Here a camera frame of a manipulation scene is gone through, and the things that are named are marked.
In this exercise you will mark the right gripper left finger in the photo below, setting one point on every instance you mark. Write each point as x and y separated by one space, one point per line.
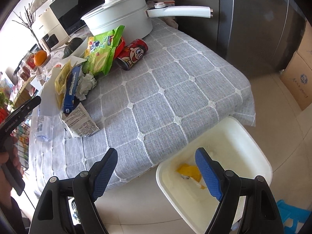
68 206

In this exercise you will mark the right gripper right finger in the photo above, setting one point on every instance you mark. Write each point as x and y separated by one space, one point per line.
260 215

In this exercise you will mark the clear plastic water bottle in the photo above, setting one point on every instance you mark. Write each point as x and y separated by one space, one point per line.
44 128

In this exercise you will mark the yellow snack wrapper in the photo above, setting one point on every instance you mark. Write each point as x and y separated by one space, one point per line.
191 172

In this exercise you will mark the beige bread snack pouch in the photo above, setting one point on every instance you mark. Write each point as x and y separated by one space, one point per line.
79 123

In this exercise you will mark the grey paper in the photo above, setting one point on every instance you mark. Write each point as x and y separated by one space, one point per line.
85 84

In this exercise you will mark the green snack bag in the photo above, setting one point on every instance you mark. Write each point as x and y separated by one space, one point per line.
100 51

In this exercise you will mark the red drink can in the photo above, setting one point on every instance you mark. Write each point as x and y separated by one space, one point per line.
131 54

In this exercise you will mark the red snack wrapper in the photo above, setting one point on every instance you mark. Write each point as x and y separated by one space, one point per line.
119 48

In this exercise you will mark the red blue white milk carton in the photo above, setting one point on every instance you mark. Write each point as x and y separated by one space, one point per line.
53 91

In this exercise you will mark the white plastic trash bin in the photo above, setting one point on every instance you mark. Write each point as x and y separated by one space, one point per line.
233 147

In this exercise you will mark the person's left hand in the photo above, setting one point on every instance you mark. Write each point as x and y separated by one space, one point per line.
12 174

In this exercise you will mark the blue plastic stool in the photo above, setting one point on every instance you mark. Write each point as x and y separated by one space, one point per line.
297 215

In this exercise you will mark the large orange fruit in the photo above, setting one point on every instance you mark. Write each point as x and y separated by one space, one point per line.
40 57

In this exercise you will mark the stacked white bowls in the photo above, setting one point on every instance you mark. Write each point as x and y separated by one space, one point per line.
79 52

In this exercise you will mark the dark green pumpkin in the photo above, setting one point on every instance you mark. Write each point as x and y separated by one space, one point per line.
71 46

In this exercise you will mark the lower cardboard box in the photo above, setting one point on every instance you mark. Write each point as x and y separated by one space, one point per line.
297 78

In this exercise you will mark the grey checked tablecloth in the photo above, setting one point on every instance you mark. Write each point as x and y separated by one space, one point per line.
176 92

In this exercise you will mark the dried branch vase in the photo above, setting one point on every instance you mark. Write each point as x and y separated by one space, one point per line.
27 21

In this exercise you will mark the dark grey refrigerator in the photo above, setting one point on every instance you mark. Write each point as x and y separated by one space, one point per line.
256 36

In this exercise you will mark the white electric cooking pot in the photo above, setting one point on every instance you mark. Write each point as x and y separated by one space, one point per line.
135 16

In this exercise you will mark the wire storage rack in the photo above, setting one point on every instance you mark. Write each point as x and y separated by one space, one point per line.
11 100

